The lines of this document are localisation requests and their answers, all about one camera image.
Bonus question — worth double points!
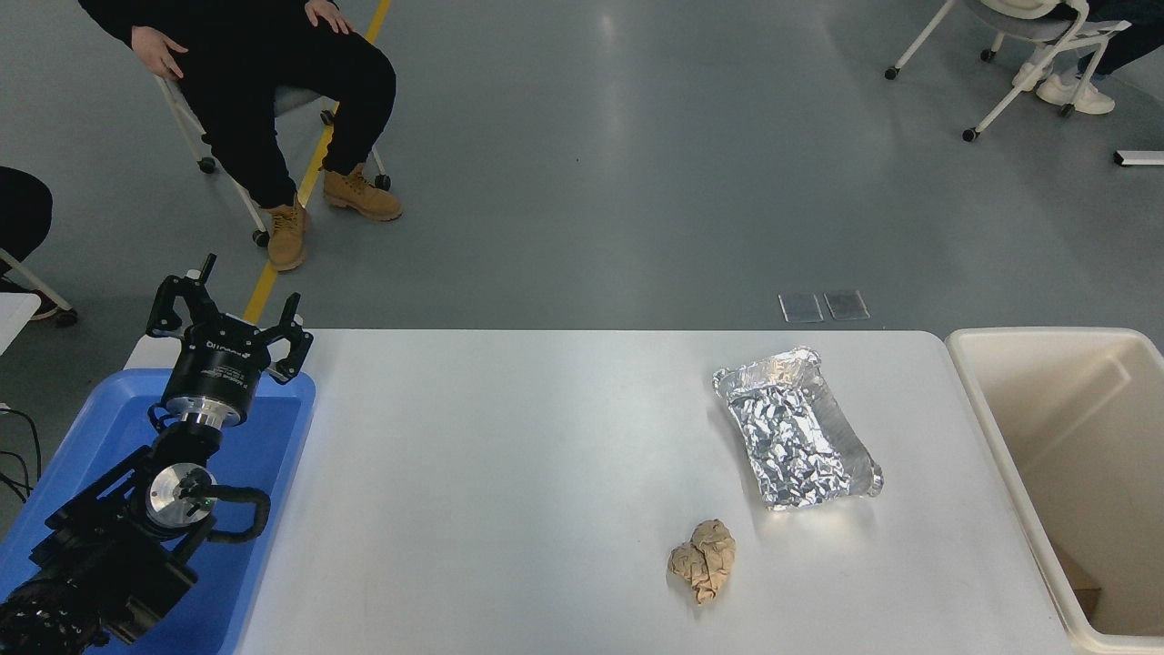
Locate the grey wheeled chair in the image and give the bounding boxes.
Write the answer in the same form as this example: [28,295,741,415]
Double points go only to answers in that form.
[153,77,393,247]

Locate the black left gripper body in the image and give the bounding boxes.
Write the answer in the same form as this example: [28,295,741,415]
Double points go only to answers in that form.
[164,317,276,418]

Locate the black cable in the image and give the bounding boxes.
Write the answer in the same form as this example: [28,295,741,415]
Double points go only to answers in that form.
[0,449,35,503]
[0,405,44,488]

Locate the white chair leg with caster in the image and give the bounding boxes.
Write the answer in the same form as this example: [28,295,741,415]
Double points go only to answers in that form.
[0,247,79,328]

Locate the blue plastic tray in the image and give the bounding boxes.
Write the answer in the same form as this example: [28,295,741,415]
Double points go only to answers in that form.
[0,367,318,655]

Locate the white-framed wheeled chair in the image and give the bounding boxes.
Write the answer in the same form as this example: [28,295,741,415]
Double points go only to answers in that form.
[885,0,1133,143]

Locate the crumpled tan paper ball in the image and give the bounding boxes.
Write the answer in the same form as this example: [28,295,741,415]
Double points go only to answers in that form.
[668,519,738,605]

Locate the large pale bin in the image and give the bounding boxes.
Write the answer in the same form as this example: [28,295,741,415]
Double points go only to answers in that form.
[946,327,1164,655]

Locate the seated person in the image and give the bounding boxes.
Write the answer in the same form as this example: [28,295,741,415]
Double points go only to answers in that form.
[1012,0,1164,116]

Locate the person's right hand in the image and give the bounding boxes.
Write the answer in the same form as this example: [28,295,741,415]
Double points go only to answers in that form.
[132,25,189,80]

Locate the person's left hand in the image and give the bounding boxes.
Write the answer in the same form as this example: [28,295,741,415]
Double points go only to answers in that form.
[305,0,356,35]

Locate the white side table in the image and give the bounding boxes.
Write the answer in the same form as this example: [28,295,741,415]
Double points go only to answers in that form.
[0,293,43,358]

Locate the foil tray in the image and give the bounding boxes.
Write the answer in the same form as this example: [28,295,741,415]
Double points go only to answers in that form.
[712,346,885,512]

